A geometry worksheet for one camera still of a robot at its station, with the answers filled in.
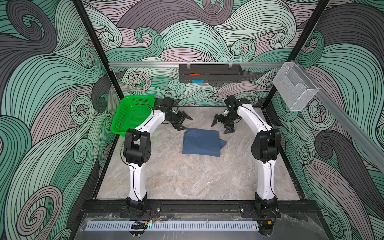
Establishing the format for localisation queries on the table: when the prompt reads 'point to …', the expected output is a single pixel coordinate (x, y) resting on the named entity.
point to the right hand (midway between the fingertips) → (219, 128)
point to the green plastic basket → (131, 111)
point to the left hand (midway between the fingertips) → (191, 120)
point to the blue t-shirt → (202, 142)
